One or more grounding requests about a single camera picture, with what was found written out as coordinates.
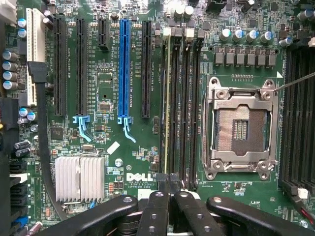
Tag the silver capacitor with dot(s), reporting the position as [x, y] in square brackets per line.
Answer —
[9, 56]
[9, 66]
[10, 85]
[224, 35]
[285, 41]
[189, 11]
[251, 36]
[9, 75]
[266, 37]
[237, 35]
[179, 11]

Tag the blue expansion slot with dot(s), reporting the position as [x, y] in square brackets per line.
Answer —
[124, 68]

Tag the green Dell motherboard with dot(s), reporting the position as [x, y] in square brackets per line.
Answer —
[137, 152]

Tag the RAM slot with black latch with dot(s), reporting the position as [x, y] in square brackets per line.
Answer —
[196, 98]
[175, 98]

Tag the silver finned heatsink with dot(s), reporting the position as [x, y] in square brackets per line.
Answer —
[80, 178]

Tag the long black expansion slot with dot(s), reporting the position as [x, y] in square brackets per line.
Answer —
[146, 68]
[81, 66]
[59, 66]

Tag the large black connector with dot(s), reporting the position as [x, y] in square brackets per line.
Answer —
[8, 114]

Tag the grey power choke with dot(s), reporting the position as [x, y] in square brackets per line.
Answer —
[251, 59]
[219, 59]
[272, 60]
[229, 59]
[240, 59]
[262, 60]

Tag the light blue slot clip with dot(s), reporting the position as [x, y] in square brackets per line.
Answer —
[82, 125]
[127, 127]

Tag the thin metal locking lever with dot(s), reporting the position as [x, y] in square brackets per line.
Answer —
[295, 82]

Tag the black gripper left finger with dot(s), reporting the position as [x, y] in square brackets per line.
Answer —
[155, 216]

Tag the silver CPU socket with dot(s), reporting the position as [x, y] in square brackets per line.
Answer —
[242, 127]

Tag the white PCI expansion slot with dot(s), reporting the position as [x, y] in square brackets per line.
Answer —
[37, 37]

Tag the short black expansion slot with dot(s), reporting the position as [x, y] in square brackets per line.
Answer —
[103, 34]

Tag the silver mounting screw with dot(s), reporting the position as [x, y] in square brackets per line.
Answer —
[118, 162]

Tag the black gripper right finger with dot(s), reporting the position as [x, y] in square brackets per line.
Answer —
[194, 216]

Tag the white sticker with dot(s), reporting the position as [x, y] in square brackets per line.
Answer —
[113, 148]

